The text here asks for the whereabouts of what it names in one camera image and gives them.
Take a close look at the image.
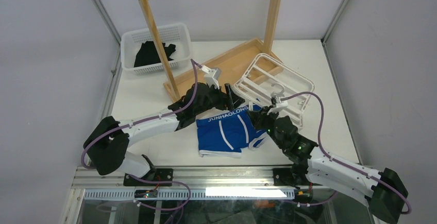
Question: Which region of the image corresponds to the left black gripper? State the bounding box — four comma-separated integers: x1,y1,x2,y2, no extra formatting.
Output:
194,82,244,116

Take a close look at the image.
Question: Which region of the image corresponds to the wooden hanger stand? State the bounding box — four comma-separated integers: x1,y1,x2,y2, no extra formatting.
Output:
138,0,281,100

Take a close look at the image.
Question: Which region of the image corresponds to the black garment in basket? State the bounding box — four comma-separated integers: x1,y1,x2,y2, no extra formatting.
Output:
134,41,176,67

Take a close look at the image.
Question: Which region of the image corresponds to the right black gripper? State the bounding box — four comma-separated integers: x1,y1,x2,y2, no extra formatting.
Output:
246,106,285,150

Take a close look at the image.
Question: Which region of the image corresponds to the white plastic clip hanger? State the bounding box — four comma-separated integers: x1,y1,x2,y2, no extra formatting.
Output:
232,53,315,128

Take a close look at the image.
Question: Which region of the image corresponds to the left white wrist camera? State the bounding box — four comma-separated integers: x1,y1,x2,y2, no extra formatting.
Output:
200,65,221,90

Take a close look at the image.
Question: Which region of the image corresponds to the white perforated plastic basket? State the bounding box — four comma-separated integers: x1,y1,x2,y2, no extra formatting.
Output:
121,23,193,75

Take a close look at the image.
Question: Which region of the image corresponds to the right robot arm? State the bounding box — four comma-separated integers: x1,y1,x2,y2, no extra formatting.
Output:
248,108,408,223

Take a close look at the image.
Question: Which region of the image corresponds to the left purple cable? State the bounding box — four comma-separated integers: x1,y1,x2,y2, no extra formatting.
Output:
80,58,192,224

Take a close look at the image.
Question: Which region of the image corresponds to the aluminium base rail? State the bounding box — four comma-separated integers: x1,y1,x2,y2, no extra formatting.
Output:
72,165,309,200

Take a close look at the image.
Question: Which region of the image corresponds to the blue boxer underwear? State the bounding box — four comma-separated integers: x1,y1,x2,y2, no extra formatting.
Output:
196,102,267,158

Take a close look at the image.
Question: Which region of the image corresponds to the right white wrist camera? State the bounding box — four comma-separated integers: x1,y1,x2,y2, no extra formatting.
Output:
267,93,288,114

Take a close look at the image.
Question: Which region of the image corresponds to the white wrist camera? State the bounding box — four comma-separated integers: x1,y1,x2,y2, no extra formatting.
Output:
267,93,288,114
200,65,221,90

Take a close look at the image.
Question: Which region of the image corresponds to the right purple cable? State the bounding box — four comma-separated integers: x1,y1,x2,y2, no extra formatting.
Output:
280,91,412,215

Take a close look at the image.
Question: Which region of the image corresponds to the purple cable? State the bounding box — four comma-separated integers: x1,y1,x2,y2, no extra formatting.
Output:
80,58,192,224
280,91,412,215

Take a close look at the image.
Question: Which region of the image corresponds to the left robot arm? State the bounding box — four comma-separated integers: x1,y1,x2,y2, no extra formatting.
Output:
83,82,244,186

